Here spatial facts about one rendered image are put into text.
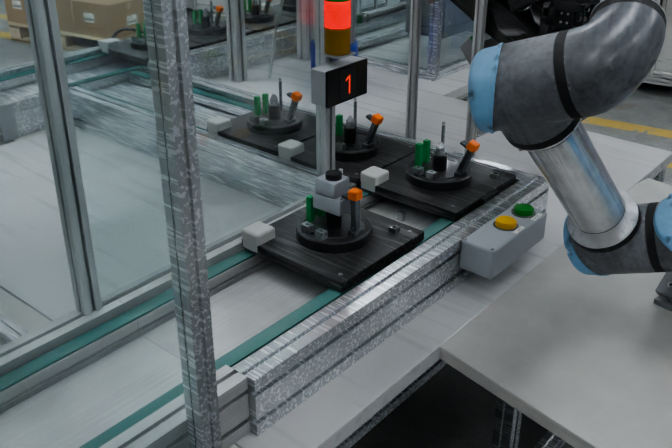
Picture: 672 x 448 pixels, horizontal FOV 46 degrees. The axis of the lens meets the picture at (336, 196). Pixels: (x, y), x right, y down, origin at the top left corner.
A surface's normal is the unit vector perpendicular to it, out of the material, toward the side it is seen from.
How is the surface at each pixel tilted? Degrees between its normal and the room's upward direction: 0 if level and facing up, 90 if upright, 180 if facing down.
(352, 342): 90
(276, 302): 0
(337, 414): 0
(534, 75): 72
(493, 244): 0
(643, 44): 67
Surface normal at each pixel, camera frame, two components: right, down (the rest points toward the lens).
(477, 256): -0.65, 0.33
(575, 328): 0.00, -0.90
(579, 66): -0.44, 0.04
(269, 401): 0.76, 0.28
